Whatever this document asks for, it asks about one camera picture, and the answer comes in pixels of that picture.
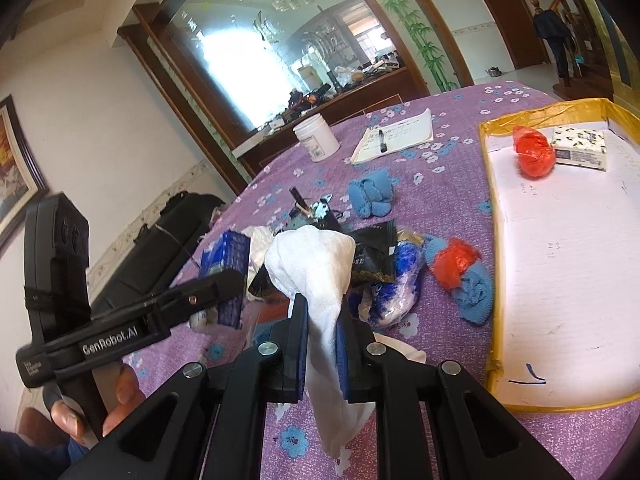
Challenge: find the wooden staircase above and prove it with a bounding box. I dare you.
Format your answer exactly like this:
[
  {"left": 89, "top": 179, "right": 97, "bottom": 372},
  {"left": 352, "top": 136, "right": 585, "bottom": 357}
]
[{"left": 550, "top": 0, "right": 616, "bottom": 101}]

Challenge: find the blue tissue pack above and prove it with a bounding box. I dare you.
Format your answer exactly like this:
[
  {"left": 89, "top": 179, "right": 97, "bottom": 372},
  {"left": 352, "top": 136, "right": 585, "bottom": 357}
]
[{"left": 200, "top": 230, "right": 252, "bottom": 331}]

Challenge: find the yellow cardboard box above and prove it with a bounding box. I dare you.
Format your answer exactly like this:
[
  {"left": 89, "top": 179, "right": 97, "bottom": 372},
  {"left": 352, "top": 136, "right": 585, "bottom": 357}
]
[{"left": 477, "top": 97, "right": 640, "bottom": 413}]

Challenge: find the red plastic bag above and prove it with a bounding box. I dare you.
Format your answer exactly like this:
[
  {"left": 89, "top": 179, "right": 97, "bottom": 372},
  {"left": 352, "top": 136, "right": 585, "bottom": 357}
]
[
  {"left": 512, "top": 125, "right": 557, "bottom": 180},
  {"left": 434, "top": 240, "right": 483, "bottom": 291}
]

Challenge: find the white plastic bag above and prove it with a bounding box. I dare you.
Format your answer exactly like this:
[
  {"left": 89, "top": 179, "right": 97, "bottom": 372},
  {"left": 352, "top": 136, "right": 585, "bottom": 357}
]
[{"left": 242, "top": 225, "right": 273, "bottom": 281}]

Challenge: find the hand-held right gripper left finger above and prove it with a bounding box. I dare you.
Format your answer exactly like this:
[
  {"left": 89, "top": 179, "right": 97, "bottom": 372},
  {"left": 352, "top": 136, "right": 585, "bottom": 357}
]
[{"left": 57, "top": 294, "right": 308, "bottom": 480}]

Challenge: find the wood framed etched glass panel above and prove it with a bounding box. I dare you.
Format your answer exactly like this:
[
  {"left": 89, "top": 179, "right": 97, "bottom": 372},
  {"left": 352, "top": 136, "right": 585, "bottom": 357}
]
[{"left": 117, "top": 0, "right": 473, "bottom": 181}]

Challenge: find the black pen cup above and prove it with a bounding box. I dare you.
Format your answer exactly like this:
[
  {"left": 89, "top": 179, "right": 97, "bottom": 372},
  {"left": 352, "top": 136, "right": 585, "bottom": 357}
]
[{"left": 286, "top": 207, "right": 351, "bottom": 235}]

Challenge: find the person's left forearm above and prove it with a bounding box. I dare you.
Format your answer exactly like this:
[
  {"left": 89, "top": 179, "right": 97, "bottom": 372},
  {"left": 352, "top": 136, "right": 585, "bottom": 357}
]
[{"left": 0, "top": 427, "right": 93, "bottom": 480}]

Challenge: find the open notebook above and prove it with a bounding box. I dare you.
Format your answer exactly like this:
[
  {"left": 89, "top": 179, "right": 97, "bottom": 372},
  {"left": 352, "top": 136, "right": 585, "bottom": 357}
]
[{"left": 350, "top": 108, "right": 435, "bottom": 165}]

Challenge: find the white printed tissue pack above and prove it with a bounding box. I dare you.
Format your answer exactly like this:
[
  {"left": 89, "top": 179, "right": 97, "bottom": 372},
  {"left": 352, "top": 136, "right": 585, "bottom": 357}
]
[{"left": 550, "top": 127, "right": 610, "bottom": 173}]

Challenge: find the brown wooden door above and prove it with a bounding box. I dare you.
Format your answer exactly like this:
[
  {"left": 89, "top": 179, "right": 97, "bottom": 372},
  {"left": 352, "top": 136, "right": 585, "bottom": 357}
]
[{"left": 465, "top": 0, "right": 551, "bottom": 68}]

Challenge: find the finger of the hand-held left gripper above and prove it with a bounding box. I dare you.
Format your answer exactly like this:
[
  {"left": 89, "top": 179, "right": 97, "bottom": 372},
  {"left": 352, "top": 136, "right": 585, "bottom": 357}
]
[{"left": 141, "top": 268, "right": 246, "bottom": 333}]

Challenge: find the gold blue striped pillar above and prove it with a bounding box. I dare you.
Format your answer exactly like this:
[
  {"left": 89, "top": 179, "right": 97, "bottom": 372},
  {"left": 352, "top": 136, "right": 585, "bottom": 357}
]
[{"left": 585, "top": 0, "right": 635, "bottom": 98}]

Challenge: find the white cloth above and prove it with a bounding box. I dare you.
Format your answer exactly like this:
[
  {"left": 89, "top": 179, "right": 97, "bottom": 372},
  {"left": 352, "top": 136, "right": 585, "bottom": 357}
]
[{"left": 264, "top": 226, "right": 376, "bottom": 458}]

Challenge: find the black bag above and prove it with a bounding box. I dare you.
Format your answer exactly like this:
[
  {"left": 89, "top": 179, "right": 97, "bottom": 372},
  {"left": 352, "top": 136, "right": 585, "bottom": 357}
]
[{"left": 92, "top": 191, "right": 226, "bottom": 311}]

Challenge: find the standing person in dark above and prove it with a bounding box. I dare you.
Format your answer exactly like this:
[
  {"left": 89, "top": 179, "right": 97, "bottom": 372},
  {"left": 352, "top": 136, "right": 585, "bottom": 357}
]
[{"left": 531, "top": 7, "right": 573, "bottom": 81}]

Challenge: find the large framed wall picture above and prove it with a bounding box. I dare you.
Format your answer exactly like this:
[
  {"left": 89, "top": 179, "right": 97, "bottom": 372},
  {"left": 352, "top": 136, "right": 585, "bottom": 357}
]
[{"left": 0, "top": 94, "right": 51, "bottom": 256}]

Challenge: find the person's left hand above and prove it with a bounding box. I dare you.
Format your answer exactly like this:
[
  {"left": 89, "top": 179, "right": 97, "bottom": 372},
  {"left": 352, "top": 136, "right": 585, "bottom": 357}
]
[{"left": 50, "top": 362, "right": 146, "bottom": 443}]

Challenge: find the blue foil snack bag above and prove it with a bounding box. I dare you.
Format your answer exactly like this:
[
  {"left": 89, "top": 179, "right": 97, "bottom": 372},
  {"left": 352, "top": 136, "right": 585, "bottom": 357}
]
[{"left": 350, "top": 240, "right": 423, "bottom": 328}]

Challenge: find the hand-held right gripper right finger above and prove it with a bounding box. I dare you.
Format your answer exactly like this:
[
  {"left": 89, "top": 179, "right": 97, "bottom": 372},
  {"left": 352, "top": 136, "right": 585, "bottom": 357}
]
[{"left": 336, "top": 310, "right": 576, "bottom": 480}]

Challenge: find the white plastic jar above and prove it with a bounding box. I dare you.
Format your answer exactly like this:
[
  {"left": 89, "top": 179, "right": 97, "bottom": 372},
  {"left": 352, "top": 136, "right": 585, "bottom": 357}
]
[{"left": 293, "top": 114, "right": 341, "bottom": 163}]

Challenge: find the black snack packet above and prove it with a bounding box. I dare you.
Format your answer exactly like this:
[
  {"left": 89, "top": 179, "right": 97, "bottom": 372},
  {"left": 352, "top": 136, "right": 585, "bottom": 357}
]
[{"left": 247, "top": 220, "right": 401, "bottom": 301}]

